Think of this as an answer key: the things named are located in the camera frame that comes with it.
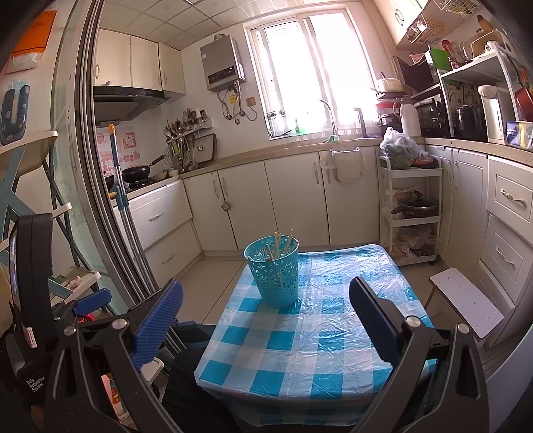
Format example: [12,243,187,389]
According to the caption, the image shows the dark hanging tray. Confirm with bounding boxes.
[194,133,217,161]

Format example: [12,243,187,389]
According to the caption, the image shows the beige and blue shelf rack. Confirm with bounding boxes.
[0,131,103,304]

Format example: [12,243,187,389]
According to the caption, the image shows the white towel holder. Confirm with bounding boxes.
[325,147,363,184]

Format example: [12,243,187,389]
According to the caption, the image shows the blue packet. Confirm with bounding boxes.
[505,121,533,151]

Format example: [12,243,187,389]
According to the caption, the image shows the red pot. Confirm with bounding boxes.
[514,83,533,121]

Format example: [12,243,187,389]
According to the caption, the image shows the white thermos jug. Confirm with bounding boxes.
[399,102,422,138]

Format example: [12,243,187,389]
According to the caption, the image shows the blue checked plastic tablecloth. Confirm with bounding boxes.
[194,243,438,425]

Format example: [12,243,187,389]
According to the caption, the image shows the dark pot with lid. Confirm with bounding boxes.
[397,196,440,219]

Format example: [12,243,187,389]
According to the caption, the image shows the black wok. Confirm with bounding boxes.
[122,155,166,184]

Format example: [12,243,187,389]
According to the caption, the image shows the bundle of wooden chopsticks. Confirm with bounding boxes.
[264,228,294,263]

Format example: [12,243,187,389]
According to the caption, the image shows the chrome kitchen faucet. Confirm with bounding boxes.
[317,99,339,142]

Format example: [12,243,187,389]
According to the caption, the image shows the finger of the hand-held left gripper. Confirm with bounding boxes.
[62,288,112,324]

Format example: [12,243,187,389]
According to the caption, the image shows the kitchen window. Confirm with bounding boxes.
[244,8,381,140]

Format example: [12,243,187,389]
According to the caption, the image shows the teal perforated plastic basket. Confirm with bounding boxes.
[244,235,300,309]

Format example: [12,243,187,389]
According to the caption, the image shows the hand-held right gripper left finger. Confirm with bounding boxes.
[44,280,186,433]

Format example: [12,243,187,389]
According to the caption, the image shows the grey wall water heater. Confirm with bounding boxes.
[199,35,246,93]

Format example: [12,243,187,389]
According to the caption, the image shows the orange paper sign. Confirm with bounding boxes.
[10,10,57,63]

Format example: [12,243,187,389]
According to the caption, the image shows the white pot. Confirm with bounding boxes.
[377,77,406,93]

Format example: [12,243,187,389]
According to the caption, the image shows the white folding stool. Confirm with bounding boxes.
[425,267,504,340]

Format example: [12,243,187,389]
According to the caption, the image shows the black stock pot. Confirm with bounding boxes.
[452,104,488,140]

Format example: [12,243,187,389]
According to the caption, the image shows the white counter shelf rack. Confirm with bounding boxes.
[437,42,525,142]

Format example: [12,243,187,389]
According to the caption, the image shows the green plastic board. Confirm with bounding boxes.
[429,48,450,73]

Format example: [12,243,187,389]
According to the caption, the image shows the plastic bag of greens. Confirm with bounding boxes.
[379,127,431,169]

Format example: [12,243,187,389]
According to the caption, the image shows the cream base kitchen cabinets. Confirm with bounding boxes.
[181,144,381,252]

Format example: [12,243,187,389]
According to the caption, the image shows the cream stove drawer cabinet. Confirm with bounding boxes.
[121,179,203,284]

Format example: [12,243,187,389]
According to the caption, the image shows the wall utensil rack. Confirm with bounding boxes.
[163,108,213,171]

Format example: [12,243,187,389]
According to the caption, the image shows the white electric water boiler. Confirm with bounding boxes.
[477,84,519,144]

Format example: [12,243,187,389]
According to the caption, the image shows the cream wall cabinet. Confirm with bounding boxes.
[372,0,438,46]
[94,28,187,98]

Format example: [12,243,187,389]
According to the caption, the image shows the range hood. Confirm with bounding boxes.
[92,85,173,123]

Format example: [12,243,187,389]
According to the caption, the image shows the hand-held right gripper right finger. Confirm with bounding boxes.
[347,275,490,433]

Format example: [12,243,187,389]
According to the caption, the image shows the cream side drawer cabinets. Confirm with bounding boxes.
[425,144,533,346]

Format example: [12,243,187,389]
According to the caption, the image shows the hanging wire basket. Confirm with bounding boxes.
[406,0,484,44]

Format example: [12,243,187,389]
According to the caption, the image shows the red and black cooker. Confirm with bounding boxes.
[375,98,404,134]

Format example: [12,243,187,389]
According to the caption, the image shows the white trolley cart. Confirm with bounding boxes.
[378,156,443,267]

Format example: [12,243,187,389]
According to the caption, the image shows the blue wall hanger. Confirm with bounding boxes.
[0,83,32,144]

